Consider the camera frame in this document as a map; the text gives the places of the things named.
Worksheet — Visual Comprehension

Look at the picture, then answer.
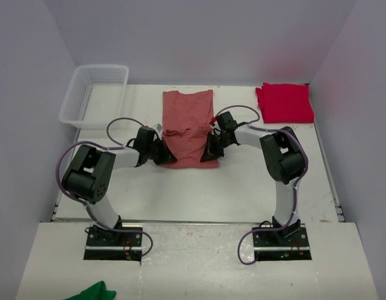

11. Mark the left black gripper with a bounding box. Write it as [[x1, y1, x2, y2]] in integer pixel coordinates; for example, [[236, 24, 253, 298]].
[[146, 137, 176, 166]]

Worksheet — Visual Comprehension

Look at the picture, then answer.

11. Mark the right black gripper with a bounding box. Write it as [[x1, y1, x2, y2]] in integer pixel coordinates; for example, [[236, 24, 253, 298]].
[[202, 133, 234, 164]]

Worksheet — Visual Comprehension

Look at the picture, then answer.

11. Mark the salmon pink t shirt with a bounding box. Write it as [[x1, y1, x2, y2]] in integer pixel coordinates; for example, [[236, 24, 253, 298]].
[[162, 89, 219, 169]]

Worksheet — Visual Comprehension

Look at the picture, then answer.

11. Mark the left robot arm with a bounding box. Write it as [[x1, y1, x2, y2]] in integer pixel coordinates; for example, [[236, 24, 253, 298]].
[[56, 126, 177, 246]]

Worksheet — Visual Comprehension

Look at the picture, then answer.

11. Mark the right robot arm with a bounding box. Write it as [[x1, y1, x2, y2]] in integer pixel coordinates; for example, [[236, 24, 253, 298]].
[[200, 111, 309, 246]]

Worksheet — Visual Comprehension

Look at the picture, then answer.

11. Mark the folded red t shirt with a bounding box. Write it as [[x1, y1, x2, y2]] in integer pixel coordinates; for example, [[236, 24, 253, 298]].
[[255, 82, 315, 124]]

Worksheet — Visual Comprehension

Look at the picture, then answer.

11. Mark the white plastic basket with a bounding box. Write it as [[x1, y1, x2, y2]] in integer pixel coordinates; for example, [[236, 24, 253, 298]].
[[59, 64, 129, 130]]

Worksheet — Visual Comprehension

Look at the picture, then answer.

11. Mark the green cloth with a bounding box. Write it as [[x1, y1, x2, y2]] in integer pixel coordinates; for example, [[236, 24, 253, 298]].
[[66, 281, 117, 300]]

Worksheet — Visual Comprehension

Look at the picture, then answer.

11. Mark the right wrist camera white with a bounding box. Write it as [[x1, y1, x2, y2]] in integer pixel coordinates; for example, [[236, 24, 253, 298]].
[[209, 117, 220, 134]]

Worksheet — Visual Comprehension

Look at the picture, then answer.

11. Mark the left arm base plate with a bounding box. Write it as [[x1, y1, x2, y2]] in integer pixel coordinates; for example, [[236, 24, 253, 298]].
[[83, 225, 142, 262]]

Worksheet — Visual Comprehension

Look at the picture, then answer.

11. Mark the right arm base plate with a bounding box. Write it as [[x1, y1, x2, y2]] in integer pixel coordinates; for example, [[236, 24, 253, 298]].
[[252, 224, 312, 262]]

